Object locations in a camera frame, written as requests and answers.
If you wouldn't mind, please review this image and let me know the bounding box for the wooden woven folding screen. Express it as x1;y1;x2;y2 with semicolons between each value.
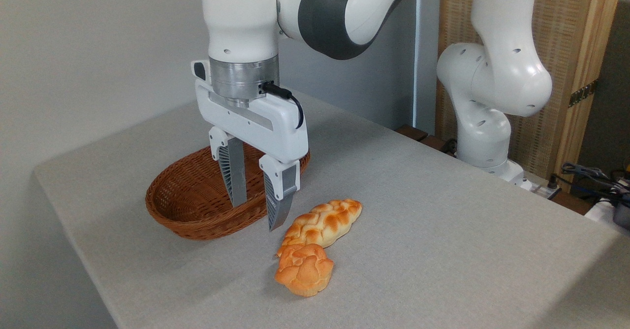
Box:
436;0;625;193

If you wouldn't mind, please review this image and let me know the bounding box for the long braided bread loaf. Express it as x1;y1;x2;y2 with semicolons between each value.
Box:
276;199;363;258

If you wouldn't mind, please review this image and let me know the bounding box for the brown wicker basket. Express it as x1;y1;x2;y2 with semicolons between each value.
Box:
145;142;311;241

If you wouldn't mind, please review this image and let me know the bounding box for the brass screen hinge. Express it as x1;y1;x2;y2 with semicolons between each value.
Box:
568;79;599;108

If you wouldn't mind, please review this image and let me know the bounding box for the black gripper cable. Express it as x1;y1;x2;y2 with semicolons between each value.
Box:
261;81;305;130

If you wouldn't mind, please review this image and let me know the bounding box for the round orange bread bun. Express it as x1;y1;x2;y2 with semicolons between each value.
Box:
274;243;334;297

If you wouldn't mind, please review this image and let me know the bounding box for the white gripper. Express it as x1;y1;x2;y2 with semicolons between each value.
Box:
191;60;310;232

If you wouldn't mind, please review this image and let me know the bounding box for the dark wooden bench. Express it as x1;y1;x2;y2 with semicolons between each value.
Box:
395;124;458;158

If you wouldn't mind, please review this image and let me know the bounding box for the black cable bundle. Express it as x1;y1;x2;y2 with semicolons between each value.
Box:
549;157;630;207

